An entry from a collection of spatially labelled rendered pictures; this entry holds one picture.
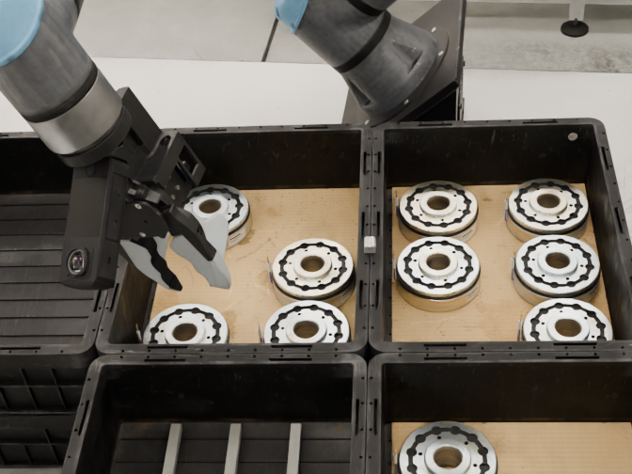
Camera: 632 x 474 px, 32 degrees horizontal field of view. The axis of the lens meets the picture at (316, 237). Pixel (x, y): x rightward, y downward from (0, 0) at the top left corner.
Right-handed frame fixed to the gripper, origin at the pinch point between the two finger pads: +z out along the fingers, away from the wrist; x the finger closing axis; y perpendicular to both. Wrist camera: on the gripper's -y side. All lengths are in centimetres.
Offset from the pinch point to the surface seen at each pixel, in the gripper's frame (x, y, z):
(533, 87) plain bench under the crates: -3, 83, 54
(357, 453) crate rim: -12.0, -7.6, 17.8
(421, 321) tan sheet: -7.3, 17.8, 31.0
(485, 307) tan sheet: -13.8, 21.8, 33.9
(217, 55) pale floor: 123, 166, 98
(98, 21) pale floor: 166, 177, 85
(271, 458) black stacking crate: 2.2, -5.3, 24.0
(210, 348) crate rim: 6.5, 1.5, 12.7
